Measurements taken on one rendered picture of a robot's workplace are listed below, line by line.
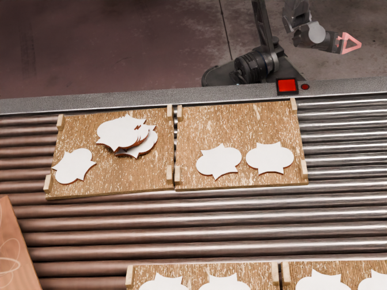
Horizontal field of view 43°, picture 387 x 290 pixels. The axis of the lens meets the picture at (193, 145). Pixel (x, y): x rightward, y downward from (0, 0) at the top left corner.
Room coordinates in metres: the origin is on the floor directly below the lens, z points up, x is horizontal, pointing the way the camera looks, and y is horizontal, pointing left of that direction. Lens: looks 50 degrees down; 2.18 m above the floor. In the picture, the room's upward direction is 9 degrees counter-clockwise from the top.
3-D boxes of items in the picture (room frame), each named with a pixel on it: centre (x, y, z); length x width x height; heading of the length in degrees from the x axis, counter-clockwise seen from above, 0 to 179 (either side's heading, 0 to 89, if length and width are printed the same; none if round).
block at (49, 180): (0.97, 0.48, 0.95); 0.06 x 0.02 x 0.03; 174
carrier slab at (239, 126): (1.03, -0.15, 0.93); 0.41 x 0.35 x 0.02; 82
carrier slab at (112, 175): (1.08, 0.27, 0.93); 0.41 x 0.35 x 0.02; 84
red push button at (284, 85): (1.26, -0.37, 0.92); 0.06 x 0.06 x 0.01; 82
